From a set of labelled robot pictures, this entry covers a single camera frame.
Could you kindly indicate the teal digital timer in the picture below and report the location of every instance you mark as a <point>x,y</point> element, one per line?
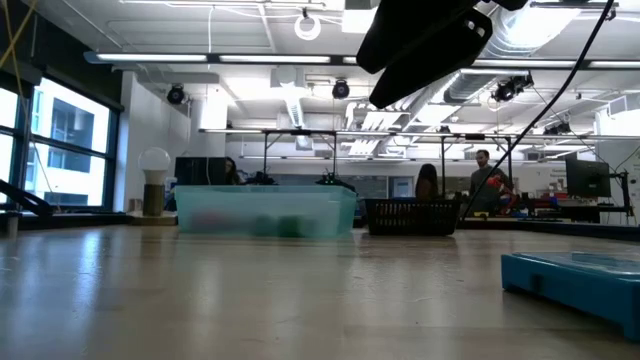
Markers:
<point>575,295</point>

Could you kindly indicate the dark window frame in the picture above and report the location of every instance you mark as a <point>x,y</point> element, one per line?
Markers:
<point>22,150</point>

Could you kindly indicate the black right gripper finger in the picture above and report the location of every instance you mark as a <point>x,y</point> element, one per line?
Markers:
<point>435,65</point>
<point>405,30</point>

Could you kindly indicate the silver spiral air duct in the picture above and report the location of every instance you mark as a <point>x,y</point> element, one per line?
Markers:
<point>470,85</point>

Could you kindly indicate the black mesh basket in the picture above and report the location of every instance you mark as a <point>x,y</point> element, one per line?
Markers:
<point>410,217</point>

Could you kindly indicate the black computer monitor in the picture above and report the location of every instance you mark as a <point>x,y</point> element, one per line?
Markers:
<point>200,170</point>

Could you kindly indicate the black aluminium table frame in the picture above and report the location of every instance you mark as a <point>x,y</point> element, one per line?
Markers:
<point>75,218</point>

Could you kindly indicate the white globe bulb lamp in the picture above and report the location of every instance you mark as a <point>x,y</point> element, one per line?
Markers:
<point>154,160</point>

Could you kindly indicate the black monitor on stand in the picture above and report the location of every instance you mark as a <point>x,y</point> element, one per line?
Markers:
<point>587,178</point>

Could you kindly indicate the black background robot arm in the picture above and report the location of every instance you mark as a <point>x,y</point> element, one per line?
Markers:
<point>331,180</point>
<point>260,178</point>

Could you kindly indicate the black metal post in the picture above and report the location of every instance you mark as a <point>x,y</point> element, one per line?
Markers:
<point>625,195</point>

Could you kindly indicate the teal translucent plastic bin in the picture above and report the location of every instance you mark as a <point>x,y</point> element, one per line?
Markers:
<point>240,200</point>

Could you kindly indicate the person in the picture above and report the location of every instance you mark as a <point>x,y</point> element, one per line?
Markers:
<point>231,171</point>
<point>427,185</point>
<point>480,172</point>

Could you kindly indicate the black overhead light bar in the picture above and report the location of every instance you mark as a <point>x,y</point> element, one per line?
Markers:
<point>215,58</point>

